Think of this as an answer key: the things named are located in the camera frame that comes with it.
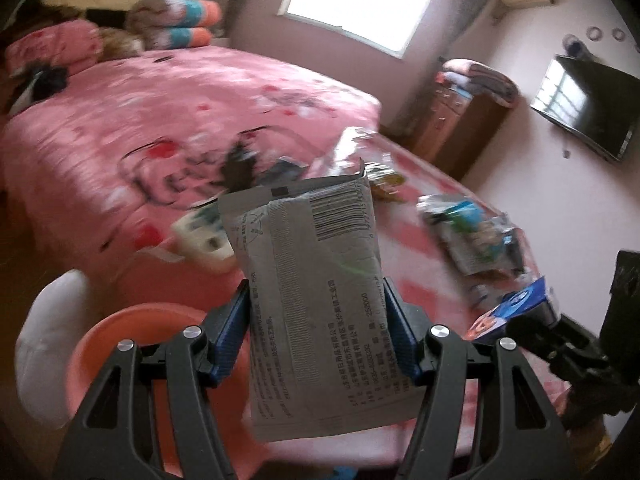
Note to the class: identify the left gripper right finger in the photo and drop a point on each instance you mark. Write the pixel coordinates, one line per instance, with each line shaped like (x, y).
(484, 414)

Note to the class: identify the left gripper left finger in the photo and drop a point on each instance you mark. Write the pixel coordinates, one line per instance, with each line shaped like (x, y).
(114, 433)

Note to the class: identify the blue small tissue pack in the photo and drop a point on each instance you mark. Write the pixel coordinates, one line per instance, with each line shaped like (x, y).
(535, 301)

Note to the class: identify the grey barcode foil bag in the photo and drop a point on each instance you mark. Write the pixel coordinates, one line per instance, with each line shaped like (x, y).
(321, 358)

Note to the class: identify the blue snack bag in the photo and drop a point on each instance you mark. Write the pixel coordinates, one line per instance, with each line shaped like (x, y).
(475, 240)

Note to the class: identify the yellow brown snack wrapper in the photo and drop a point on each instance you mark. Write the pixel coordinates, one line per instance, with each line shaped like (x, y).
(384, 181)

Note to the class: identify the white bag beside bin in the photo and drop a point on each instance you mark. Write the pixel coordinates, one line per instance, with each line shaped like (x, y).
(59, 317)

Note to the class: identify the red checkered plastic tablecloth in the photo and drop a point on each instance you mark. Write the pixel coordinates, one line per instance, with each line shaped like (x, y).
(419, 267)

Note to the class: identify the white power strip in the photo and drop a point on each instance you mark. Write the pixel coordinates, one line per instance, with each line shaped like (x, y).
(201, 237)

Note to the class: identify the pink bed cover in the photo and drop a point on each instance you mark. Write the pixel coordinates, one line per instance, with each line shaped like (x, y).
(103, 169)

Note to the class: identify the brown wooden cabinet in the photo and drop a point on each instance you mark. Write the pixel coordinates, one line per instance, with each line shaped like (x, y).
(457, 129)

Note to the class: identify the folded blanket on cabinet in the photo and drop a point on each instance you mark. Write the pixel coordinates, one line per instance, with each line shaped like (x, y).
(479, 79)

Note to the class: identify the lower rolled bolster pillow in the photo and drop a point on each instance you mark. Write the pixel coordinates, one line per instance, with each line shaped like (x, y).
(171, 38)

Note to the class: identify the rolled bolster pillow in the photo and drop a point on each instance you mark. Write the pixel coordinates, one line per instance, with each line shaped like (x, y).
(150, 15)
(171, 38)

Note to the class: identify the pink pillow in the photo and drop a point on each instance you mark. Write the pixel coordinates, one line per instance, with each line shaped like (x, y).
(75, 45)

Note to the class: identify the upper rolled bolster pillow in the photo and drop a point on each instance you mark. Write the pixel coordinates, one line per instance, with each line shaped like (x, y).
(150, 15)

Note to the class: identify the black charger with cable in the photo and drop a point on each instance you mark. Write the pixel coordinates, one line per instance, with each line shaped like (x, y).
(243, 168)

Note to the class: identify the wall mounted television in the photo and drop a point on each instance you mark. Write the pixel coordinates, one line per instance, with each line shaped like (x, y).
(594, 102)

